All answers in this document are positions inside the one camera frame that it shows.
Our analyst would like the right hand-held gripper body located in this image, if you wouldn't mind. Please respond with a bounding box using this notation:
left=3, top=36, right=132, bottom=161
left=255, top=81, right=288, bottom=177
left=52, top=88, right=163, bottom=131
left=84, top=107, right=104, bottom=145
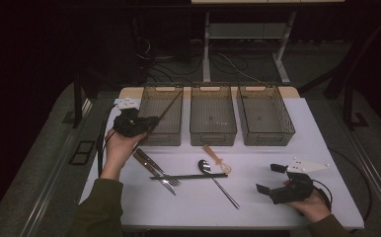
left=269, top=157, right=331, bottom=205

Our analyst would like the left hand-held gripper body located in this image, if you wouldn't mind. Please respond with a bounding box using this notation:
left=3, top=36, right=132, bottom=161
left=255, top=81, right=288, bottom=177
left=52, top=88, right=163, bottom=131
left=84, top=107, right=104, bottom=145
left=113, top=96, right=147, bottom=138

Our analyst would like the smoky clear plastic bin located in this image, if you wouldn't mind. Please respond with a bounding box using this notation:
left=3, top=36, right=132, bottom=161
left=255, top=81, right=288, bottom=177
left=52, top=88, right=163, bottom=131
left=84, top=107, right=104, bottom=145
left=189, top=83, right=238, bottom=147
left=236, top=83, right=296, bottom=147
left=132, top=84, right=185, bottom=147

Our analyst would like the brown chopstick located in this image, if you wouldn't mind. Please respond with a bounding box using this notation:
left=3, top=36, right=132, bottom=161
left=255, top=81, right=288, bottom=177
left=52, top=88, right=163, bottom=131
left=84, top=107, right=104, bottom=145
left=132, top=91, right=183, bottom=154

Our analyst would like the steel spoon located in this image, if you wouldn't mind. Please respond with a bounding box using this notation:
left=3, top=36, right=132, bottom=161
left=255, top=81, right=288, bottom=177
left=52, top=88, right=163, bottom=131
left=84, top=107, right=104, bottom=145
left=197, top=159, right=241, bottom=210

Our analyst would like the person's right hand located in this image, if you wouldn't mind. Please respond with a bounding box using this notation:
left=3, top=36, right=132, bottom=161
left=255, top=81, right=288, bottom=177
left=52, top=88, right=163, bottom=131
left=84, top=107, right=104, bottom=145
left=285, top=192, right=332, bottom=223

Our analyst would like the person's left hand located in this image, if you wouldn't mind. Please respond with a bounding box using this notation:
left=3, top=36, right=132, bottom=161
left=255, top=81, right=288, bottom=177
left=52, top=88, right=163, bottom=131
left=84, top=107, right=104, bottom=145
left=100, top=127, right=147, bottom=182

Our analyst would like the black metal stand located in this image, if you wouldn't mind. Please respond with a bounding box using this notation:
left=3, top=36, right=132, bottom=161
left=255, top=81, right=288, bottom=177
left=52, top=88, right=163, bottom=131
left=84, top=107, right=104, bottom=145
left=72, top=73, right=84, bottom=129
left=342, top=85, right=370, bottom=131

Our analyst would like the white table mat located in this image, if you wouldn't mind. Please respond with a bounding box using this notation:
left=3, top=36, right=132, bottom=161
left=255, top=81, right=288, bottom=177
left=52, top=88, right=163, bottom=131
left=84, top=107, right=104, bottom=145
left=72, top=97, right=365, bottom=230

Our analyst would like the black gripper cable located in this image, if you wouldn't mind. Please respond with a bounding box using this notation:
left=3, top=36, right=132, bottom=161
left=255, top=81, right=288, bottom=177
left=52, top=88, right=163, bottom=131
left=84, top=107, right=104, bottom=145
left=97, top=105, right=120, bottom=179
left=311, top=179, right=334, bottom=211

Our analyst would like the tangle of black floor cables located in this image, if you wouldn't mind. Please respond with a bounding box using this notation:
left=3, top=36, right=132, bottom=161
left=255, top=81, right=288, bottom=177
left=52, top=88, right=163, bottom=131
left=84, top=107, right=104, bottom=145
left=135, top=39, right=209, bottom=84

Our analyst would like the black floor socket frame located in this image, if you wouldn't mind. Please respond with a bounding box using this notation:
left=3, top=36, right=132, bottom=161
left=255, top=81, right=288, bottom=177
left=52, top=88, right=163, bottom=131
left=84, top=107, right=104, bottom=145
left=68, top=140, right=96, bottom=166

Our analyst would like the long black floor cable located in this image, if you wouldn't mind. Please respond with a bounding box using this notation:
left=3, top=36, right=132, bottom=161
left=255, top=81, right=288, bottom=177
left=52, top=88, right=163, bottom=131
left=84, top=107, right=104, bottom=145
left=329, top=147, right=374, bottom=225

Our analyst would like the metal floor rail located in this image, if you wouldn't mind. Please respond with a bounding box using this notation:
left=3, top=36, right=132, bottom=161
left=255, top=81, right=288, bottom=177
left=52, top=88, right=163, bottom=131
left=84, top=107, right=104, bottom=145
left=340, top=124, right=381, bottom=228
left=20, top=98, right=94, bottom=237

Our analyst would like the white metal frame desk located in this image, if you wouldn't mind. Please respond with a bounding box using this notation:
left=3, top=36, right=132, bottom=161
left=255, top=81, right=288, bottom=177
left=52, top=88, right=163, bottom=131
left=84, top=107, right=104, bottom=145
left=190, top=0, right=345, bottom=86

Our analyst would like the white floor cable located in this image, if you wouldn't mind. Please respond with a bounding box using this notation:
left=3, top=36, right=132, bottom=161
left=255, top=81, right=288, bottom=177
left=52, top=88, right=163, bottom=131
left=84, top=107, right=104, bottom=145
left=217, top=52, right=262, bottom=83

